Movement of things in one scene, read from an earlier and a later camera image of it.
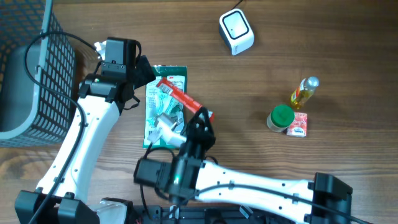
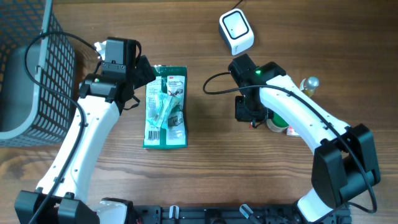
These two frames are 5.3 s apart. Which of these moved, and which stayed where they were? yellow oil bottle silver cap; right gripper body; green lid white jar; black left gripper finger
Moved: right gripper body
Stayed: black left gripper finger; yellow oil bottle silver cap; green lid white jar
